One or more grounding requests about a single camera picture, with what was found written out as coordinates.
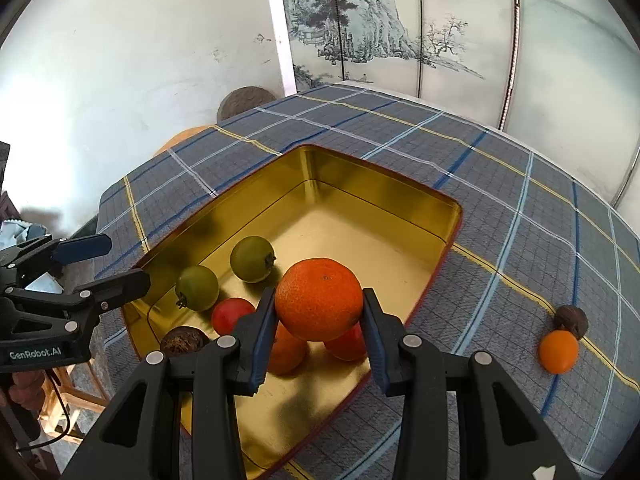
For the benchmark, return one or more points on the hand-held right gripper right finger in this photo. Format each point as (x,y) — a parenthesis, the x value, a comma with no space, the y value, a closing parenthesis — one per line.
(376,345)

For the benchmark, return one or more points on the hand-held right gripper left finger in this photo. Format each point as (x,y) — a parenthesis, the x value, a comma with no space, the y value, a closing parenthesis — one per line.
(264,342)

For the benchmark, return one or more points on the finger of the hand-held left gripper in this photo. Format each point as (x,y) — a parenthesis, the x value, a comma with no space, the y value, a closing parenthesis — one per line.
(117,287)
(82,249)

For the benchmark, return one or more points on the orange mandarin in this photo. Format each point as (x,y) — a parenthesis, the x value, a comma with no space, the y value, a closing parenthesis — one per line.
(287,352)
(558,352)
(320,297)

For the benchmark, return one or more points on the red tomato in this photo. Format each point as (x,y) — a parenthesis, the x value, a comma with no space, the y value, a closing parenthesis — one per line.
(231,315)
(346,346)

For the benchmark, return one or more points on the green tomato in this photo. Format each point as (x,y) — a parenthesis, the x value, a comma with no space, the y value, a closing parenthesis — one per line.
(252,259)
(196,287)

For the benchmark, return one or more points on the dark brown wrinkled fruit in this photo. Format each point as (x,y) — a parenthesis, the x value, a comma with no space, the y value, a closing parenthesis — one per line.
(572,319)
(182,342)

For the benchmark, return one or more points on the red and gold tin box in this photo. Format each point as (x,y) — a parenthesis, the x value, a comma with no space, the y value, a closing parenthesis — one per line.
(350,230)

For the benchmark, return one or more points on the light blue cloth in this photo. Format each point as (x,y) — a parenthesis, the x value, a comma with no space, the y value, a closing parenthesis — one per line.
(20,232)

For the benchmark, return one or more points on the round wooden stool top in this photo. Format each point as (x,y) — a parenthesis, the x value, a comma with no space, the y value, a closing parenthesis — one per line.
(180,140)

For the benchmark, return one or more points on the grey plaid tablecloth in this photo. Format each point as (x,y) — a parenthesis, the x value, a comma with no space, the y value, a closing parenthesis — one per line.
(500,260)

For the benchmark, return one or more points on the brown round stool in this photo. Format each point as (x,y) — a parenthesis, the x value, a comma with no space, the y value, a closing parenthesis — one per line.
(245,102)

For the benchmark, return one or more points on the landscape painted folding screen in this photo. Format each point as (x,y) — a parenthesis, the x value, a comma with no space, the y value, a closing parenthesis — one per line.
(360,20)

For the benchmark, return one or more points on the wooden stool frame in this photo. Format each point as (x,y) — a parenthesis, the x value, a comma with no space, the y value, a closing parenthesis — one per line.
(75,395)

